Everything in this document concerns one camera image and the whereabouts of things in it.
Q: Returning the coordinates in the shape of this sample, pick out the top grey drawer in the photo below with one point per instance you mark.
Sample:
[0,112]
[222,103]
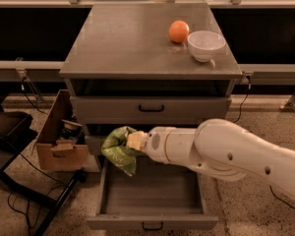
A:
[148,110]

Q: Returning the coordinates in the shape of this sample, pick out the orange fruit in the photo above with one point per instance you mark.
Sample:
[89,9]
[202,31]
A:
[178,31]

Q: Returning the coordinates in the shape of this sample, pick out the jar in cardboard box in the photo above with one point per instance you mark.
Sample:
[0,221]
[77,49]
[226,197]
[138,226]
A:
[71,131]

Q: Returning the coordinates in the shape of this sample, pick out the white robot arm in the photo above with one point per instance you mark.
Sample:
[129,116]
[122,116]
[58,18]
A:
[222,150]

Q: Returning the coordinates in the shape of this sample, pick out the grey drawer cabinet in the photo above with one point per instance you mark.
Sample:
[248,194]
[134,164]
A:
[123,50]

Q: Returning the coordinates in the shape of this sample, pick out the green jalapeno chip bag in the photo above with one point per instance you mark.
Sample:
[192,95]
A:
[115,150]

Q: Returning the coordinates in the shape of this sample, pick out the dark tray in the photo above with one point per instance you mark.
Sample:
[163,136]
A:
[15,127]

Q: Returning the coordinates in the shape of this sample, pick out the black table stand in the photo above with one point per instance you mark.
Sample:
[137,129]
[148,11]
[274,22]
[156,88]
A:
[8,152]

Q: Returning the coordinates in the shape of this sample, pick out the cardboard box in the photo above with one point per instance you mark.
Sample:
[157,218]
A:
[54,154]

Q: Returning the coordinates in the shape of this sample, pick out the grey drawer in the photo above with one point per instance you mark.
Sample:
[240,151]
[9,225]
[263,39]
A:
[94,144]
[148,110]
[157,197]

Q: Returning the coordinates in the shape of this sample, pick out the middle grey drawer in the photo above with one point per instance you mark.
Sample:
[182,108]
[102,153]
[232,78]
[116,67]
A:
[94,144]

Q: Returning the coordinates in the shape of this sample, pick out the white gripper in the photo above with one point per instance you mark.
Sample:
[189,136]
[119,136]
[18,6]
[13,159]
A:
[155,144]

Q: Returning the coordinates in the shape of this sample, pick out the bottom grey drawer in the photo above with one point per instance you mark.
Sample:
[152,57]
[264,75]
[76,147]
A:
[157,197]

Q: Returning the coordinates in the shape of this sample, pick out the white bowl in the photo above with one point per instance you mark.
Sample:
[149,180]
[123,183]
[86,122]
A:
[204,45]

